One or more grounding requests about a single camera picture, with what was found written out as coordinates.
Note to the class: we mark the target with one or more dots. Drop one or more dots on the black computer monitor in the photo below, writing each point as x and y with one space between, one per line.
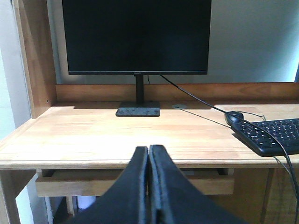
137 37

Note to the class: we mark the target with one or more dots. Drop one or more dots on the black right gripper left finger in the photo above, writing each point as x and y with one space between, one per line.
125 201

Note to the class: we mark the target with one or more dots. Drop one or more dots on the black computer mouse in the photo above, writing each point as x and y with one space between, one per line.
233 117

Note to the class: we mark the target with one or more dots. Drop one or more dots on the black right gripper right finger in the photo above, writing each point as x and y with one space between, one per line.
174 200

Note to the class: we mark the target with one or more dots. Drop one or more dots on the wooden desk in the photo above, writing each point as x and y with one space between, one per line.
74 128

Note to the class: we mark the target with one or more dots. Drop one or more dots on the black keyboard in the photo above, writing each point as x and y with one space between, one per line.
270 138

